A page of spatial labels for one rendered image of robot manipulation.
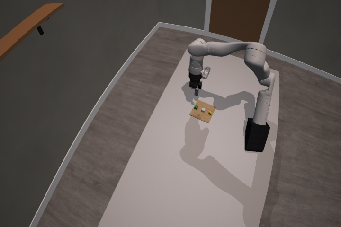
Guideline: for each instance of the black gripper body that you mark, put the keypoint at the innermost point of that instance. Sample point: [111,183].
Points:
[195,75]

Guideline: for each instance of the tan square mat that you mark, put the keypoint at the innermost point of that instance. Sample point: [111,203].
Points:
[204,116]

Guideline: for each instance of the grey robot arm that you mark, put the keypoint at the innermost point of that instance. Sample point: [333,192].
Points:
[255,55]

